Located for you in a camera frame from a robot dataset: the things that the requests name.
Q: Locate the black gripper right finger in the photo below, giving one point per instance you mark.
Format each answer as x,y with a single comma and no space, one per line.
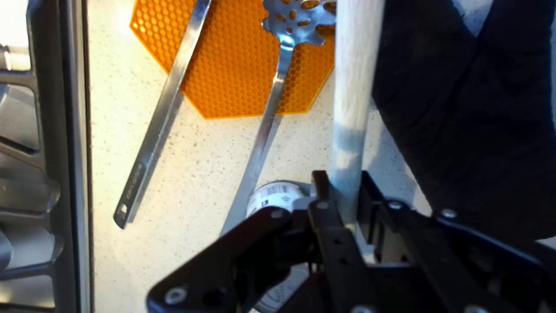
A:
463,261

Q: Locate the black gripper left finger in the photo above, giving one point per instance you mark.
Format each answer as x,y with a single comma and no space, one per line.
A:
331,243

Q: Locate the dark brown oven mitt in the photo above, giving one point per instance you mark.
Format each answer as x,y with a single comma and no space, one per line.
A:
476,115

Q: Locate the orange honeycomb silicone trivet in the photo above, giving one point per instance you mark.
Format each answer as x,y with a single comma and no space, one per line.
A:
232,69

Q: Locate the stainless steel gas stove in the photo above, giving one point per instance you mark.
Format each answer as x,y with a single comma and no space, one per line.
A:
41,174

